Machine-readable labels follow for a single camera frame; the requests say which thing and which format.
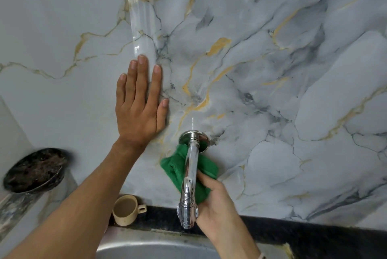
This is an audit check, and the person's right hand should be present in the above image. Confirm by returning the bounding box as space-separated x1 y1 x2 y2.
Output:
195 170 246 241

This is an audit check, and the person's left hand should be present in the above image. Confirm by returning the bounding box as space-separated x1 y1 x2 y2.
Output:
115 55 169 149

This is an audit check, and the green cleaning cloth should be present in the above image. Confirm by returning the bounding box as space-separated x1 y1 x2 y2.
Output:
160 143 219 205

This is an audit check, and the person's right forearm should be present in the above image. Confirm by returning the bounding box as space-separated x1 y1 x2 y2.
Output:
212 226 266 259

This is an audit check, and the person's left forearm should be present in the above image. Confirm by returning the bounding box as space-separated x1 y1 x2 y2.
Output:
5 138 146 259

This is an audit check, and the stainless steel sink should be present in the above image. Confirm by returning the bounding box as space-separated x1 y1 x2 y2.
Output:
96 226 291 259

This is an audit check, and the beige ceramic cup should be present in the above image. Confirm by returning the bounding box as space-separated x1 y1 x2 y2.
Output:
112 194 148 227

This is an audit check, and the black round pan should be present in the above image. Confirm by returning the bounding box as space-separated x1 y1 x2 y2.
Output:
3 148 69 194

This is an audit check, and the chrome wall tap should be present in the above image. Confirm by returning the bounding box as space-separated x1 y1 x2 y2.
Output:
177 130 210 229

